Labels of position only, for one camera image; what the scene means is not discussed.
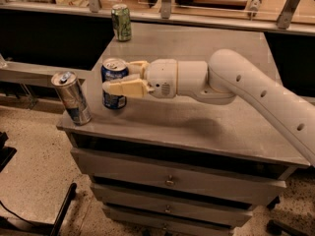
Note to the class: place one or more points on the black chair leg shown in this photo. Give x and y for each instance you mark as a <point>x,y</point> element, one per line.
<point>70,196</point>

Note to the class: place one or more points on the top grey drawer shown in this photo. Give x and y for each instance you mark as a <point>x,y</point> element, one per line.
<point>176,176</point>

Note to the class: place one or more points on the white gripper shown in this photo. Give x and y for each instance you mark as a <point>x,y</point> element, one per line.
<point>161,78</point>

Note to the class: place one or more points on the silver redbull can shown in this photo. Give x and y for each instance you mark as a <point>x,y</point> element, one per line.
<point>70,93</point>

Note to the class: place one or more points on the middle grey drawer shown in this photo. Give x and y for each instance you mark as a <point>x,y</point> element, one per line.
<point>168,205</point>

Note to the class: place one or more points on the blue pepsi can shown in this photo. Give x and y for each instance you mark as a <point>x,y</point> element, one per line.
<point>111,69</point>

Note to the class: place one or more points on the grey drawer cabinet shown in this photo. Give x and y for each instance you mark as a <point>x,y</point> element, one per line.
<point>232,137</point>

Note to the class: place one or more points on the grey metal railing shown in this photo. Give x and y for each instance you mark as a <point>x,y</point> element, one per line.
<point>282,16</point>

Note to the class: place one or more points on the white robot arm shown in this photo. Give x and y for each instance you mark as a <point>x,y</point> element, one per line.
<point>220,80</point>

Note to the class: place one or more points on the bottom grey drawer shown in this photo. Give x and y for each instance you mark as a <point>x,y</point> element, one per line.
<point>166,223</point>

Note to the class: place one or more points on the grey drawer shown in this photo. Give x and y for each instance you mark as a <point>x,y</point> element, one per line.
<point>168,205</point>
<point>166,223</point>
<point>176,176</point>

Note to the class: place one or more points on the green soda can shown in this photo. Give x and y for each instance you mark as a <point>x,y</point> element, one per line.
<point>120,16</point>

